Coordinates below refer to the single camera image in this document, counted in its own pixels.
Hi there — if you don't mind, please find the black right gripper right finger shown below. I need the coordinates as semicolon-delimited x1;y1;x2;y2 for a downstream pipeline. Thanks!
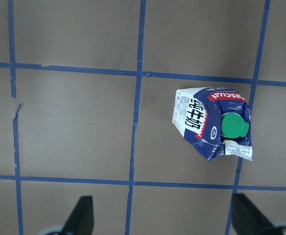
231;193;286;235

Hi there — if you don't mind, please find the blue white milk carton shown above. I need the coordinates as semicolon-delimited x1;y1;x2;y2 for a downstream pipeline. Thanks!
172;87;253;161

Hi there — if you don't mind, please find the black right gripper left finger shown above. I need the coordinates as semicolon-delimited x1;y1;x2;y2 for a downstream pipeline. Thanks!
61;196;95;235

